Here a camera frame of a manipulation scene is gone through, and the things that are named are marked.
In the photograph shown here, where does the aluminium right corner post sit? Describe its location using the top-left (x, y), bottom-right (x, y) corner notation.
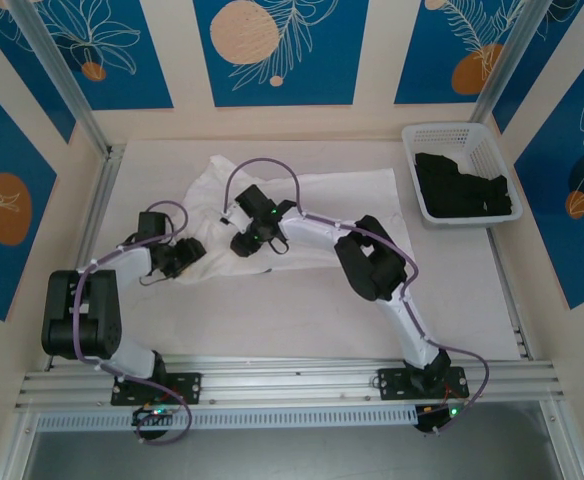
top-left (459, 0), bottom-right (548, 146)

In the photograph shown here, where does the aluminium left side rail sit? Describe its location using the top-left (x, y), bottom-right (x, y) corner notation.
top-left (46, 144), bottom-right (126, 371)

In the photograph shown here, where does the aluminium rail frame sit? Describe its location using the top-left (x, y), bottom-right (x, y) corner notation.
top-left (14, 352), bottom-right (568, 412)

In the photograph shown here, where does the white slotted cable duct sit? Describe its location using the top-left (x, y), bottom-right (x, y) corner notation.
top-left (35, 404), bottom-right (419, 432)

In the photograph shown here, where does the aluminium left corner post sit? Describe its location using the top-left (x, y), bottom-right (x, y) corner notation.
top-left (6, 0), bottom-right (114, 160)

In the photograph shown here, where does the black garment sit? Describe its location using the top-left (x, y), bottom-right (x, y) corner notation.
top-left (414, 152), bottom-right (518, 220)

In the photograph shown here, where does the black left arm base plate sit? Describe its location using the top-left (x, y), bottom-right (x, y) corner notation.
top-left (110, 372), bottom-right (203, 406)

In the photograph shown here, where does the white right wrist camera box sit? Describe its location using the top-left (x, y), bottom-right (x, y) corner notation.
top-left (219, 206), bottom-right (247, 230)

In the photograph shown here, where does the white t-shirt with black print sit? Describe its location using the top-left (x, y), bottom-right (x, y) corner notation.
top-left (179, 153), bottom-right (414, 287)

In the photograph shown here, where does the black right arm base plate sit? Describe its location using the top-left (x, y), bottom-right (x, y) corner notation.
top-left (376, 367), bottom-right (471, 401)

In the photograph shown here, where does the aluminium rail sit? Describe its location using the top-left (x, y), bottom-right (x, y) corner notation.
top-left (46, 144), bottom-right (126, 371)
top-left (486, 229), bottom-right (531, 361)

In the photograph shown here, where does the aluminium corner post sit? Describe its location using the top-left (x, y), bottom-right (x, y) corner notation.
top-left (6, 0), bottom-right (114, 160)
top-left (459, 0), bottom-right (548, 146)

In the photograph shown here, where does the white plastic basket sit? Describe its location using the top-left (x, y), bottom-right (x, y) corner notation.
top-left (401, 122), bottom-right (525, 230)

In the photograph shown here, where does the aluminium right side rail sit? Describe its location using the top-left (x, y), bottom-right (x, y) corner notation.
top-left (486, 229), bottom-right (531, 361)

